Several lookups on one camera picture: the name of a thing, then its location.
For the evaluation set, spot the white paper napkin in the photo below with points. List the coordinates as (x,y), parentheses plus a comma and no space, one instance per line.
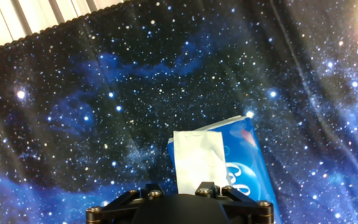
(197,161)

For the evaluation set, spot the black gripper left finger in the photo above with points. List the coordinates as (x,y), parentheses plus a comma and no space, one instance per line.
(117,208)

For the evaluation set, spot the galaxy print tablecloth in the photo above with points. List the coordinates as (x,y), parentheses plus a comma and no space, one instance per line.
(73,140)

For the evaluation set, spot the blue tissue pack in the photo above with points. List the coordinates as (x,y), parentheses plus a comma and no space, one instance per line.
(247,161)

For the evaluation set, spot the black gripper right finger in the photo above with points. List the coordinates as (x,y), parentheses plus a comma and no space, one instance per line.
(247,210)

